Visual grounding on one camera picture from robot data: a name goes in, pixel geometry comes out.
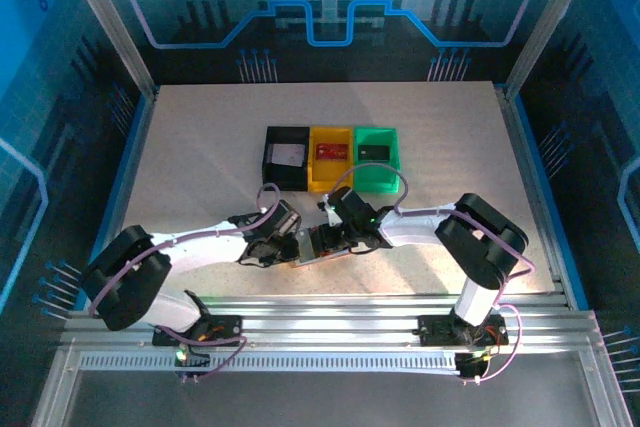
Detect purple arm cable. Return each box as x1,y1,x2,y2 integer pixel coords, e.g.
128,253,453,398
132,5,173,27
88,181,282,318
327,162,536,311

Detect aluminium side rail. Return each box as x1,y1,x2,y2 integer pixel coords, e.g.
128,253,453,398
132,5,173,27
493,84,576,311

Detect aluminium corner post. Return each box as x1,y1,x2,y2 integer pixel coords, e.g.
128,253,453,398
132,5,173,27
501,0,602,101
53,0,160,101

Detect yellow plastic bin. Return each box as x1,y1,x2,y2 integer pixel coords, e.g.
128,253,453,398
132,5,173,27
307,125,357,194

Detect white card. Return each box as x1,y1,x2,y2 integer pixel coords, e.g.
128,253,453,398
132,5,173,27
269,144,307,167

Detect green plastic bin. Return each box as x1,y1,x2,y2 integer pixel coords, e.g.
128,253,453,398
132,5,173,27
352,125,403,196

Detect aluminium rail beam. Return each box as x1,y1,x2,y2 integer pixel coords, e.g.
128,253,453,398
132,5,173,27
62,294,604,354

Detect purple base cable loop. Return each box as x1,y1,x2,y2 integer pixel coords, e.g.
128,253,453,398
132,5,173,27
148,324,250,384
462,302,524,387

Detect blue table edge strip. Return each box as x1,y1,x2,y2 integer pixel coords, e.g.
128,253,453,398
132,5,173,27
514,94,591,311
74,94,155,311

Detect pink card holder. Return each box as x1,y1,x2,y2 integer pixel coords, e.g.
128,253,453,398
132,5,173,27
291,226,352,271

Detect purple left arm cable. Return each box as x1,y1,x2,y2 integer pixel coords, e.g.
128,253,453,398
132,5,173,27
88,181,282,318

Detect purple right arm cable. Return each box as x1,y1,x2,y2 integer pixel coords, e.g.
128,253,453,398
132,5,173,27
327,162,536,311

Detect black connector box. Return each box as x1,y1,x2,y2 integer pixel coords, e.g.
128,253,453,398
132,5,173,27
172,346,212,384
455,352,492,384

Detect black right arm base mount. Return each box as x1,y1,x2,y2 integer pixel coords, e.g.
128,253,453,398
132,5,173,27
416,314,510,348

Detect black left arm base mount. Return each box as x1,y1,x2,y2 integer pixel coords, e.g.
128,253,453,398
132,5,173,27
151,314,245,349

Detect black plastic bin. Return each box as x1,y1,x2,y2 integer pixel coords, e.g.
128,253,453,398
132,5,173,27
261,125,311,193

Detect slotted grey cable duct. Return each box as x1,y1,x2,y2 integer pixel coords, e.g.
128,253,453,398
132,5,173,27
78,350,484,374

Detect red card with print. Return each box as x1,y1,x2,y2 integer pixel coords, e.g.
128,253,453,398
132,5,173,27
314,143,350,161

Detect black card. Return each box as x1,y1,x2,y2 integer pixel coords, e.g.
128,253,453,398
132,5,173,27
358,144,391,162

